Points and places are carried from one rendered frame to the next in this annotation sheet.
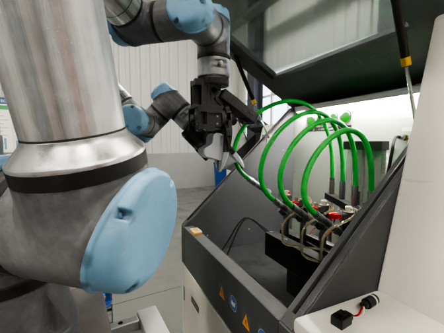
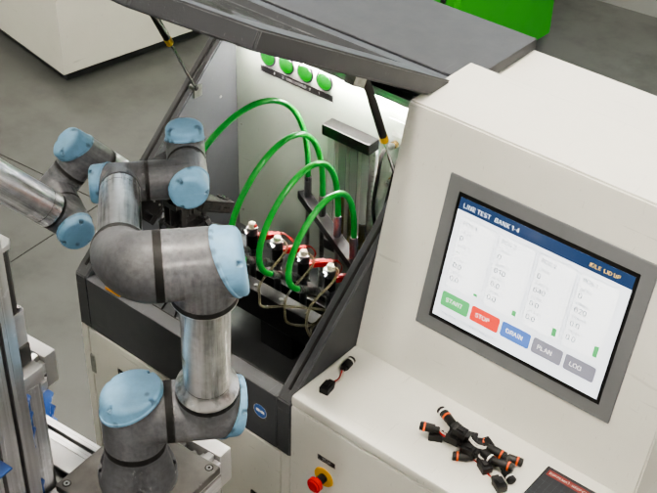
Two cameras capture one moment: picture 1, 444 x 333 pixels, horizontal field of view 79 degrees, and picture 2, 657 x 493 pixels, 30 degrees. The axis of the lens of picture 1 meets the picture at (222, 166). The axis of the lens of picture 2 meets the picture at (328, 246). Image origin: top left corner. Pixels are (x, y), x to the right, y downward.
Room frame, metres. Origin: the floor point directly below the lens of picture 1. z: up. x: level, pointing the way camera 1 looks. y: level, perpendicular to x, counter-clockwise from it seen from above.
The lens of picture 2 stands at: (-1.29, 0.66, 2.80)
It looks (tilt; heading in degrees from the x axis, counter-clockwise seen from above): 37 degrees down; 334
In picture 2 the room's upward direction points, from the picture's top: 2 degrees clockwise
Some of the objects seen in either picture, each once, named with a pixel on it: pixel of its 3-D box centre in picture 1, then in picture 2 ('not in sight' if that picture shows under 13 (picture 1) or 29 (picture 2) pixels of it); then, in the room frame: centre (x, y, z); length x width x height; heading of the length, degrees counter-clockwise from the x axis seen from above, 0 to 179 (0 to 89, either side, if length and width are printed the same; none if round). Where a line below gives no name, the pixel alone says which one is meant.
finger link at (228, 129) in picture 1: (224, 133); not in sight; (0.62, -0.01, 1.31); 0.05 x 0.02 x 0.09; 25
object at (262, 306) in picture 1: (221, 281); (184, 355); (0.77, 0.00, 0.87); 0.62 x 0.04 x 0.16; 25
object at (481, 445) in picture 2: not in sight; (470, 444); (0.14, -0.39, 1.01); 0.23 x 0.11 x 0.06; 25
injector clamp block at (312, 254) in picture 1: (311, 271); (289, 316); (0.76, -0.26, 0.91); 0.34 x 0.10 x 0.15; 25
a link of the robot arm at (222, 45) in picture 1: (213, 35); (185, 150); (0.63, 0.02, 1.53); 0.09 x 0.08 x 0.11; 163
